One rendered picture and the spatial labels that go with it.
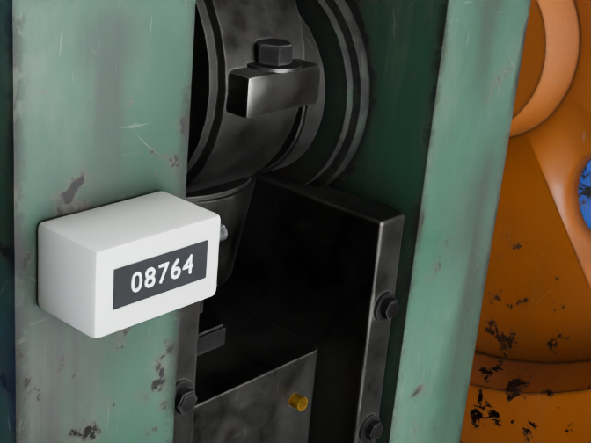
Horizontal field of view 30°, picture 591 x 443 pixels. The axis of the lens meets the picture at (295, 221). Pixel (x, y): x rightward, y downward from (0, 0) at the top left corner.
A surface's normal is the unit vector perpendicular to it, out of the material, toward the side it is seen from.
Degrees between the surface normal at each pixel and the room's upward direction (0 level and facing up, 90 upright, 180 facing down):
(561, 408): 90
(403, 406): 90
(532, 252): 90
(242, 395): 90
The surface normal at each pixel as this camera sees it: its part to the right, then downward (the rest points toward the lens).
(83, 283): -0.66, 0.22
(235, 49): 0.73, 0.02
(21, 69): 0.74, 0.30
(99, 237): 0.08, -0.93
